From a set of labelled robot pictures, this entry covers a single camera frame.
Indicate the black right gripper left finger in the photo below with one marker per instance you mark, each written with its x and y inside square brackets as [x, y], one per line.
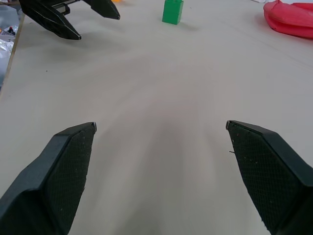
[49, 186]

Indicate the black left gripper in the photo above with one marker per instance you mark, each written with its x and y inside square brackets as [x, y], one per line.
[64, 7]

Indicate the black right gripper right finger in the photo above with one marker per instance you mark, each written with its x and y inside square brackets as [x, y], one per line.
[271, 176]

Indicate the small black red-tipped item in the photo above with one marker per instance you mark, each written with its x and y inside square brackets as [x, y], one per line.
[11, 30]

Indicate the crumpled silver foil bag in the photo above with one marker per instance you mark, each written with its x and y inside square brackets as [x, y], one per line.
[5, 47]

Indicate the green toy block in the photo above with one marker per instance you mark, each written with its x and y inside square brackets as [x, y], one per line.
[172, 12]

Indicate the red plastic bowl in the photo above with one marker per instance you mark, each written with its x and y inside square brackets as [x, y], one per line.
[288, 19]

